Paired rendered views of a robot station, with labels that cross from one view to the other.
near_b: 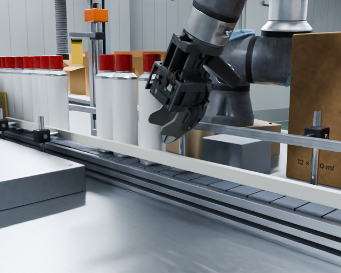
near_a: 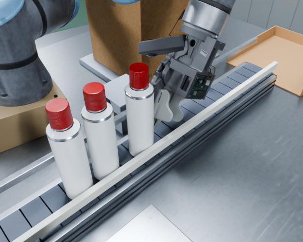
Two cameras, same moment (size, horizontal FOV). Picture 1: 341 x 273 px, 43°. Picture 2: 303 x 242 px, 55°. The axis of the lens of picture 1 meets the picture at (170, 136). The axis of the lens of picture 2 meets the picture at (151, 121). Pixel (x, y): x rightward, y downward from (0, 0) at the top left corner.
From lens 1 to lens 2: 0.94 m
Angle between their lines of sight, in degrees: 83
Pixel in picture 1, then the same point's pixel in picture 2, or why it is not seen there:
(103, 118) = (87, 168)
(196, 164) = (203, 117)
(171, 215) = (208, 153)
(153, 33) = not seen: outside the picture
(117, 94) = (112, 130)
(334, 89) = (166, 22)
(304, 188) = (250, 83)
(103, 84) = (81, 138)
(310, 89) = (153, 28)
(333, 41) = not seen: outside the picture
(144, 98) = (152, 109)
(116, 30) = not seen: outside the picture
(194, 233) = (235, 143)
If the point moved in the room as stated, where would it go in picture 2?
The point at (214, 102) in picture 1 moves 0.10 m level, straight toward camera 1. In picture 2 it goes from (33, 76) to (76, 78)
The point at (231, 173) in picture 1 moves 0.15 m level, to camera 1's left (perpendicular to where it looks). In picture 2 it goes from (222, 103) to (235, 151)
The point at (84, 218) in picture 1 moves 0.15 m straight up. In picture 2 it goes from (223, 205) to (239, 155)
